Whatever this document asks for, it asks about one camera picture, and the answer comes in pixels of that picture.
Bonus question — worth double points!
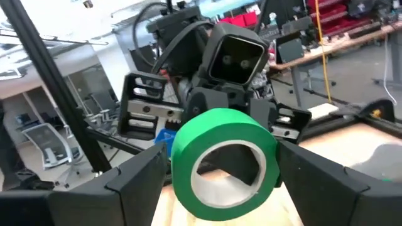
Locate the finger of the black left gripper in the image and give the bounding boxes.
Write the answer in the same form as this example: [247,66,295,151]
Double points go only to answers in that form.
[181,85,231,126]
[249,99,280,139]

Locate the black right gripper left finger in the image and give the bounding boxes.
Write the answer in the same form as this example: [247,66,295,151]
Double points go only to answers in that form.
[0,143,169,226]

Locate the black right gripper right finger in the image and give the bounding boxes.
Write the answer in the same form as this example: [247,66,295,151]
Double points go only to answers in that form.
[276,139,402,226]

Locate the green tape roll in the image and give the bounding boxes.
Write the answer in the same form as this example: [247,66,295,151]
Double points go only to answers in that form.
[171,107,281,222]

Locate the grey office chair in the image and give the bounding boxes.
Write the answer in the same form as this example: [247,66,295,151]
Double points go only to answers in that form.
[21,122,85,189]

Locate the red storage bins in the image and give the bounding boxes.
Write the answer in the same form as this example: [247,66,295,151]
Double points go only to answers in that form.
[219,11,259,28]

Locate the wooden workbench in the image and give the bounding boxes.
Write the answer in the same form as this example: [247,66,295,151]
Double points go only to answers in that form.
[269,21,402,109]

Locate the red storage rack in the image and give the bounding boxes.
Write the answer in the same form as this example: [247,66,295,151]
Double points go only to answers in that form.
[307,0,374,35]

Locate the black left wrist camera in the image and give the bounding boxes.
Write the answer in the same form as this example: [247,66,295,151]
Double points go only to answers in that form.
[200,21,270,86]

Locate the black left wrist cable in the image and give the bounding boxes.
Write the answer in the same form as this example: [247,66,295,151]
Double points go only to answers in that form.
[131,1,170,68]

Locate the yellow hanging cable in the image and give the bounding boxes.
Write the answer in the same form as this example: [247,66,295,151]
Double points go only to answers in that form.
[313,0,333,104]

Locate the white floor cable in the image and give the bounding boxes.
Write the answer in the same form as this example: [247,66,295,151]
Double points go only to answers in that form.
[383,34,399,106]

